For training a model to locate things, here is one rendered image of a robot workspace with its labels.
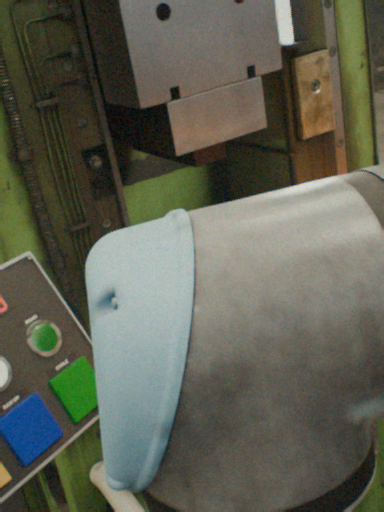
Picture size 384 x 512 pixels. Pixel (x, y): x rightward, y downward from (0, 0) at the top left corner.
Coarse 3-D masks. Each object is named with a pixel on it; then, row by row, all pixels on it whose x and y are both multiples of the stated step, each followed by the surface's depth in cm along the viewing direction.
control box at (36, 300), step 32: (32, 256) 110; (0, 288) 104; (32, 288) 107; (0, 320) 102; (32, 320) 105; (64, 320) 109; (0, 352) 100; (32, 352) 103; (64, 352) 107; (32, 384) 101; (0, 416) 97; (64, 416) 103; (96, 416) 106; (0, 448) 95
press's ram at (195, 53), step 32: (96, 0) 117; (128, 0) 111; (160, 0) 113; (192, 0) 116; (224, 0) 119; (256, 0) 122; (96, 32) 121; (128, 32) 112; (160, 32) 115; (192, 32) 117; (224, 32) 120; (256, 32) 123; (96, 64) 126; (128, 64) 114; (160, 64) 116; (192, 64) 119; (224, 64) 122; (256, 64) 125; (128, 96) 119; (160, 96) 117
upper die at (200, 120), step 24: (192, 96) 120; (216, 96) 123; (240, 96) 125; (120, 120) 139; (144, 120) 128; (168, 120) 120; (192, 120) 121; (216, 120) 124; (240, 120) 126; (264, 120) 129; (144, 144) 132; (168, 144) 123; (192, 144) 123
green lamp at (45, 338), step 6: (42, 324) 106; (48, 324) 106; (36, 330) 105; (42, 330) 105; (48, 330) 106; (54, 330) 107; (36, 336) 104; (42, 336) 105; (48, 336) 105; (54, 336) 106; (36, 342) 104; (42, 342) 105; (48, 342) 105; (54, 342) 106; (42, 348) 104; (48, 348) 105
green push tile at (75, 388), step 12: (84, 360) 107; (72, 372) 105; (84, 372) 107; (48, 384) 103; (60, 384) 103; (72, 384) 105; (84, 384) 106; (60, 396) 103; (72, 396) 104; (84, 396) 105; (96, 396) 106; (72, 408) 103; (84, 408) 104; (72, 420) 103
